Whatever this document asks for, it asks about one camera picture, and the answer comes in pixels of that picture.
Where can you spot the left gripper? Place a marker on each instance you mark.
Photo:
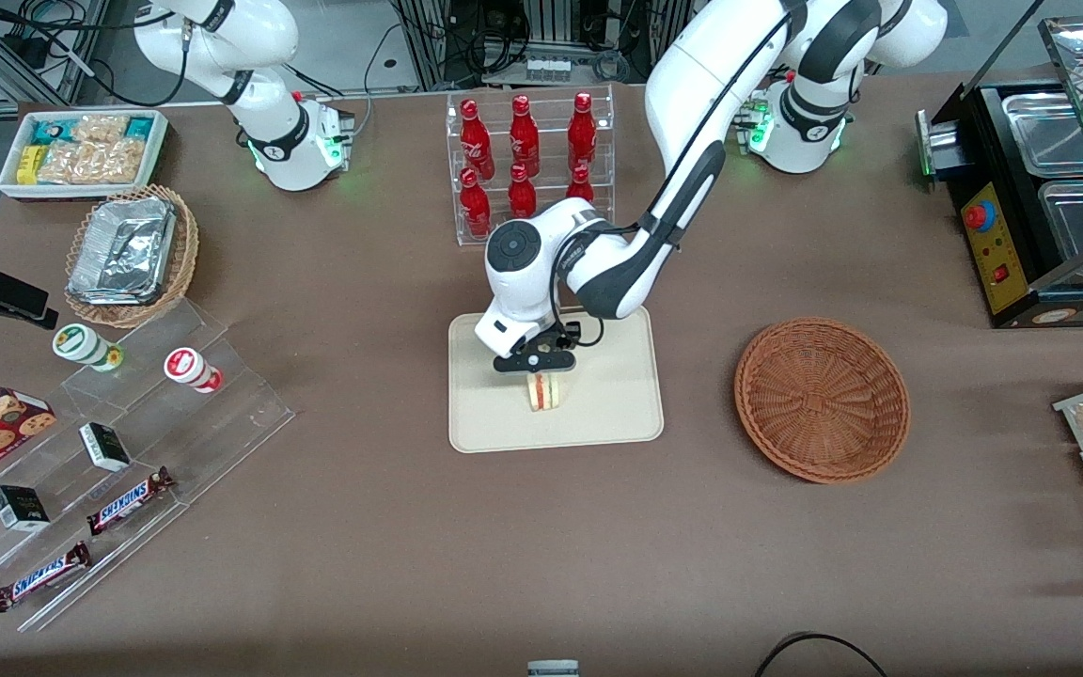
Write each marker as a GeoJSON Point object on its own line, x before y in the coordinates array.
{"type": "Point", "coordinates": [568, 334]}

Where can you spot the triangular sandwich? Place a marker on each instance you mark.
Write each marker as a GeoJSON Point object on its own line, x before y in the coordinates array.
{"type": "Point", "coordinates": [544, 392]}

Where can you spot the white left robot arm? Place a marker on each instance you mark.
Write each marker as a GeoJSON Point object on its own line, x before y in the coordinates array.
{"type": "Point", "coordinates": [692, 103]}

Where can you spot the aluminium foil tray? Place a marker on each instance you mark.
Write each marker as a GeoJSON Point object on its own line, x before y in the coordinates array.
{"type": "Point", "coordinates": [123, 249]}

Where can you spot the beige plastic tray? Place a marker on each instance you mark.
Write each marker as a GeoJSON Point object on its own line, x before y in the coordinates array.
{"type": "Point", "coordinates": [612, 404]}

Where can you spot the light wicker basket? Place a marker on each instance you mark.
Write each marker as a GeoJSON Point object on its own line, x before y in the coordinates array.
{"type": "Point", "coordinates": [186, 254]}

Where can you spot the brown wicker basket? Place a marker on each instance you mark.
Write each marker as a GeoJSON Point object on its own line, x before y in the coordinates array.
{"type": "Point", "coordinates": [824, 400]}

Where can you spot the green lidded cup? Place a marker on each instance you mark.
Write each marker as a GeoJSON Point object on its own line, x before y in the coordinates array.
{"type": "Point", "coordinates": [79, 342]}

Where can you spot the clear acrylic bottle rack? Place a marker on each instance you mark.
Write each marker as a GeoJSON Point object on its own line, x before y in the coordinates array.
{"type": "Point", "coordinates": [466, 235]}

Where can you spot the white rectangular snack bin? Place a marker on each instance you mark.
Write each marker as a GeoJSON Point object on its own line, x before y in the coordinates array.
{"type": "Point", "coordinates": [10, 183]}

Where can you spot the red cola bottle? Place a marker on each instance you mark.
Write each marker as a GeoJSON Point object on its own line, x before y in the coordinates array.
{"type": "Point", "coordinates": [475, 207]}
{"type": "Point", "coordinates": [580, 186]}
{"type": "Point", "coordinates": [476, 141]}
{"type": "Point", "coordinates": [524, 136]}
{"type": "Point", "coordinates": [522, 196]}
{"type": "Point", "coordinates": [582, 132]}

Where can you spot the yellow snack packet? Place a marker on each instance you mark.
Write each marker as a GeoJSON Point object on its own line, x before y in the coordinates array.
{"type": "Point", "coordinates": [30, 164]}

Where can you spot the large clear cracker bag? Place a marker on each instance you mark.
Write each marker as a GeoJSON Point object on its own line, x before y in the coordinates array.
{"type": "Point", "coordinates": [90, 162]}

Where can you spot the teal snack packet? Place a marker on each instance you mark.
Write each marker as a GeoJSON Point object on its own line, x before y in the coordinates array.
{"type": "Point", "coordinates": [48, 132]}
{"type": "Point", "coordinates": [139, 128]}

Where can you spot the small black box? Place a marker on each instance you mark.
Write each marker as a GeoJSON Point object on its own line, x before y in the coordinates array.
{"type": "Point", "coordinates": [20, 508]}
{"type": "Point", "coordinates": [105, 447]}

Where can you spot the red lidded cup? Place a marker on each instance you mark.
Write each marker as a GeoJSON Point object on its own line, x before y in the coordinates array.
{"type": "Point", "coordinates": [186, 365]}

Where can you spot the small clear cracker bag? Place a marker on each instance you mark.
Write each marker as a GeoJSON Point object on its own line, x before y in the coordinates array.
{"type": "Point", "coordinates": [100, 128]}

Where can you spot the Snickers bar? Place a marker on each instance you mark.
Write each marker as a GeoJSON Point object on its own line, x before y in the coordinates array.
{"type": "Point", "coordinates": [128, 501]}
{"type": "Point", "coordinates": [39, 577]}

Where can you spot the clear acrylic stepped shelf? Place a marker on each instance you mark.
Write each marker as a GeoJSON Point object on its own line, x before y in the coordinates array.
{"type": "Point", "coordinates": [222, 423]}

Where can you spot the white power strip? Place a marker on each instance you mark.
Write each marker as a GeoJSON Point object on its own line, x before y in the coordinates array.
{"type": "Point", "coordinates": [548, 68]}

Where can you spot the grey device edge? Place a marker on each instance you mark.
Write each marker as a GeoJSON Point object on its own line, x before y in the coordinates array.
{"type": "Point", "coordinates": [553, 669]}

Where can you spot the black food warmer machine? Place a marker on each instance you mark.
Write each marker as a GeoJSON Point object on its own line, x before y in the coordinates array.
{"type": "Point", "coordinates": [993, 254]}

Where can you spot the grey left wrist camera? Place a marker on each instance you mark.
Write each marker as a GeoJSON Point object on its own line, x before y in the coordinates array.
{"type": "Point", "coordinates": [534, 360]}

